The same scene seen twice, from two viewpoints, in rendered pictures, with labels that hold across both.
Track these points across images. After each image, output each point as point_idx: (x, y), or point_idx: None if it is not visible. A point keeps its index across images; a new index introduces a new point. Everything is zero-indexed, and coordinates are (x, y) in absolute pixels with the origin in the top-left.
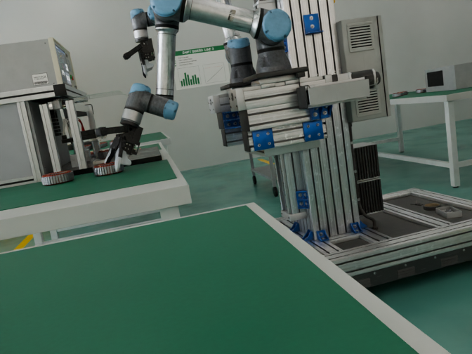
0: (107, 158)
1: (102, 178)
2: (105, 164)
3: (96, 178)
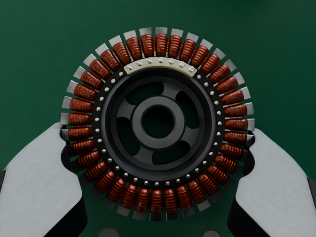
0: (254, 164)
1: (38, 41)
2: (226, 132)
3: (62, 22)
